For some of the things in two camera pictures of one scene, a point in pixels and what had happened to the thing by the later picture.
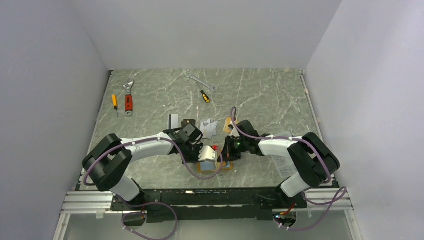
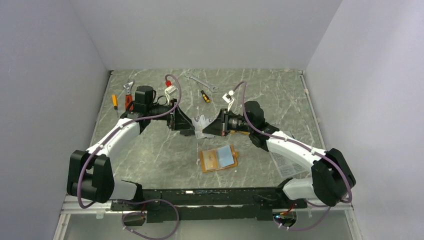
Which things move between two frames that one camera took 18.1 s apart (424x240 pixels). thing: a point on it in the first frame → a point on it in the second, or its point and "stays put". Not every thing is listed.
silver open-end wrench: x=212 y=87 stays put
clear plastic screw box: x=284 y=165 stays put
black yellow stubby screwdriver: x=205 y=96 stays put
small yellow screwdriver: x=115 y=102 stays put
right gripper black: x=228 y=154 → x=220 y=126
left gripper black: x=195 y=160 → x=178 y=120
